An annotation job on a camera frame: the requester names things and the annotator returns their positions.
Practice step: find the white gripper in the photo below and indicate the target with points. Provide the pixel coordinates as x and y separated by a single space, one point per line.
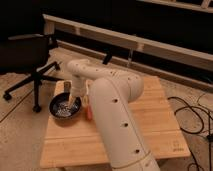
78 89

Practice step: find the white wooden bench frame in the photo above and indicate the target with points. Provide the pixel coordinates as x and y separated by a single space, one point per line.
170 52

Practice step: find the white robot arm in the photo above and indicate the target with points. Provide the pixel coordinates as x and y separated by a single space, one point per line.
110 91

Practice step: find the black office chair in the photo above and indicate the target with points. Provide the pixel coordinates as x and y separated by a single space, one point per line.
27 55

